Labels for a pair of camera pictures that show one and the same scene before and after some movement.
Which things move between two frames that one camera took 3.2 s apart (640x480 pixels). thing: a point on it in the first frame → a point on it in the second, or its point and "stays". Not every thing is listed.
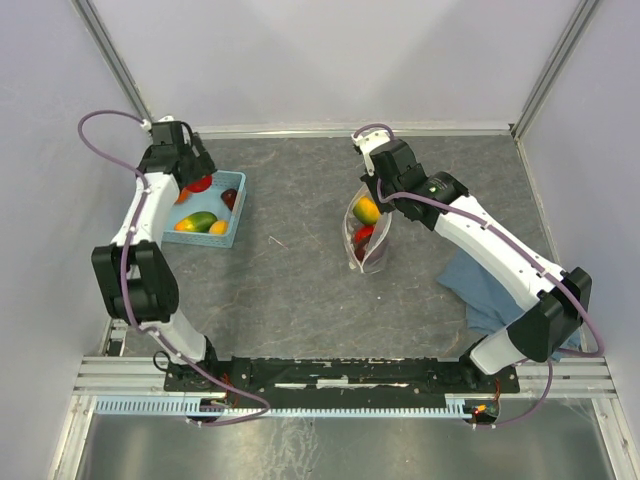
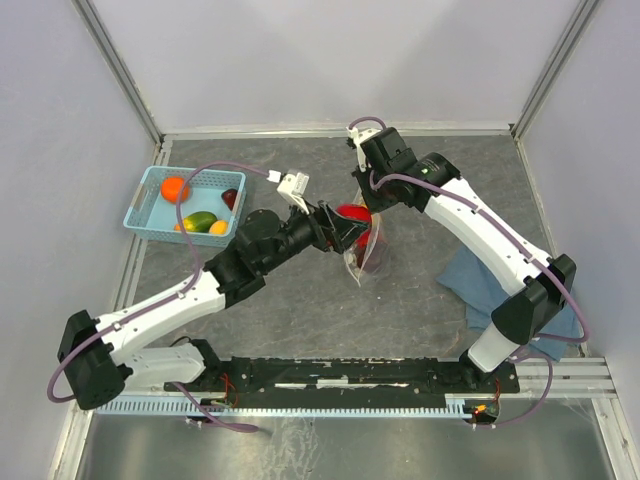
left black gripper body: (200, 166) → (304, 230)
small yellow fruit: (219, 227) stays
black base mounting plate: (335, 374) stays
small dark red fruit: (228, 197) stays
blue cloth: (490, 307) stays
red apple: (200, 185) → (356, 212)
